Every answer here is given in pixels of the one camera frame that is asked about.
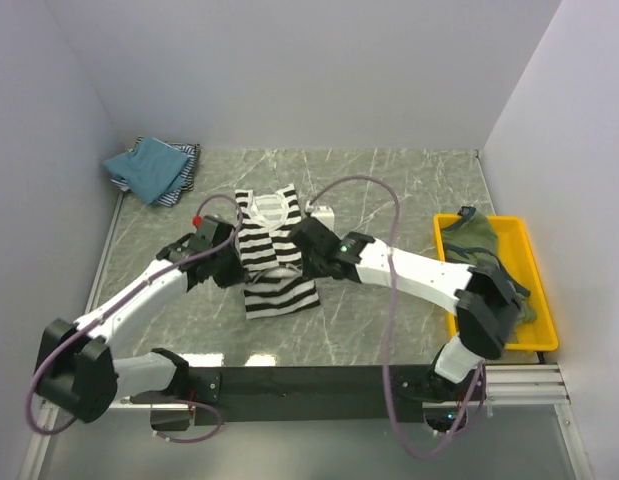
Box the aluminium frame rail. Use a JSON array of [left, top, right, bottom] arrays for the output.
[[18, 193, 125, 480]]

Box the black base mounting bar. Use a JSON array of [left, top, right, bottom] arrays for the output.
[[129, 364, 488, 432]]

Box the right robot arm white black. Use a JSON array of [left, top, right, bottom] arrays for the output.
[[289, 217, 522, 403]]

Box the yellow plastic bin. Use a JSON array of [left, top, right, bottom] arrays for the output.
[[433, 212, 558, 352]]

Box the black white striped tank top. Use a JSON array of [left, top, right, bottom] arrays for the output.
[[234, 184, 320, 321]]

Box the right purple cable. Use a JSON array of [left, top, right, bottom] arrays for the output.
[[308, 175, 488, 459]]

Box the folded blue striped tank top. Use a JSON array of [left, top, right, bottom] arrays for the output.
[[103, 137, 200, 207]]

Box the dark green garment in bin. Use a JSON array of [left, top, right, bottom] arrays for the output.
[[441, 206, 537, 324]]

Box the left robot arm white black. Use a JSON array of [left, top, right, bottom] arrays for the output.
[[28, 216, 246, 423]]

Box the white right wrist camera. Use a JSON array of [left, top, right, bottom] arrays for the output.
[[305, 201, 335, 230]]

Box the folded black striped garment underneath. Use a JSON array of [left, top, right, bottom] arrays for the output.
[[181, 144, 201, 192]]

